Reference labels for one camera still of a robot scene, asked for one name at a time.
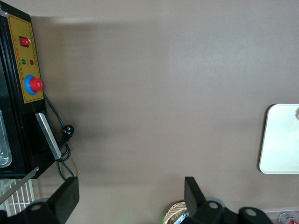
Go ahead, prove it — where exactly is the clear acrylic bottle rack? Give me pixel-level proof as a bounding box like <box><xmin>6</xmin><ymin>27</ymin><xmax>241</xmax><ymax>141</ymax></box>
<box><xmin>263</xmin><ymin>208</ymin><xmax>299</xmax><ymax>224</ymax></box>

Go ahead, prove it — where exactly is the light tan wicker basket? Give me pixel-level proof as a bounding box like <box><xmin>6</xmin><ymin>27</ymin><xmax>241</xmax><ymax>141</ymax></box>
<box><xmin>165</xmin><ymin>200</ymin><xmax>189</xmax><ymax>224</ymax></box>

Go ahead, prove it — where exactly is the black sealing machine yellow panel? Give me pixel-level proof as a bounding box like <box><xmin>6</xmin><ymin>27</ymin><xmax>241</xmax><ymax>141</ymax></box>
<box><xmin>0</xmin><ymin>7</ymin><xmax>56</xmax><ymax>180</ymax></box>

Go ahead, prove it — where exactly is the beige plastic serving tray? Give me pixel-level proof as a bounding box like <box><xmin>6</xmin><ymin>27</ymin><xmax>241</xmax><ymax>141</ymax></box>
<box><xmin>259</xmin><ymin>104</ymin><xmax>299</xmax><ymax>175</ymax></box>

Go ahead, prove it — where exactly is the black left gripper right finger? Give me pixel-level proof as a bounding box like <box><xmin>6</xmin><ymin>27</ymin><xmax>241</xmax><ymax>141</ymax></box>
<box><xmin>184</xmin><ymin>176</ymin><xmax>234</xmax><ymax>224</ymax></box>

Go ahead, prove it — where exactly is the clear plastic container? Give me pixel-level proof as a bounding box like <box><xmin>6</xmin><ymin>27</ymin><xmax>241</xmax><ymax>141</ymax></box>
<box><xmin>0</xmin><ymin>109</ymin><xmax>13</xmax><ymax>169</ymax></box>

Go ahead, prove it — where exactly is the black power cable with plug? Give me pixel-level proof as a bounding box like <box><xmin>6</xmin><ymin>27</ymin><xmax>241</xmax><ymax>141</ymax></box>
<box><xmin>43</xmin><ymin>93</ymin><xmax>76</xmax><ymax>182</ymax></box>

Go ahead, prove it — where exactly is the red cola bottle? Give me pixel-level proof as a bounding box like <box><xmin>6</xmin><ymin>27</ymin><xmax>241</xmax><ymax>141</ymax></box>
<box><xmin>278</xmin><ymin>211</ymin><xmax>295</xmax><ymax>224</ymax></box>

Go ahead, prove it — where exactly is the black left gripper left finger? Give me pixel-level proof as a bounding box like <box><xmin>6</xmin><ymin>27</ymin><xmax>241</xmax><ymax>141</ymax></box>
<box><xmin>23</xmin><ymin>176</ymin><xmax>80</xmax><ymax>224</ymax></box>

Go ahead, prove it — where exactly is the silver machine handle bar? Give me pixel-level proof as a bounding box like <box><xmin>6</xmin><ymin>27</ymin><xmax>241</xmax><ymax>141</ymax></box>
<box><xmin>34</xmin><ymin>112</ymin><xmax>63</xmax><ymax>162</ymax></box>

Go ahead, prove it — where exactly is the white wire basket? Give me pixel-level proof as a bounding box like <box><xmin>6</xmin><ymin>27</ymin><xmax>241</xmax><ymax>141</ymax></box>
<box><xmin>0</xmin><ymin>166</ymin><xmax>40</xmax><ymax>217</ymax></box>

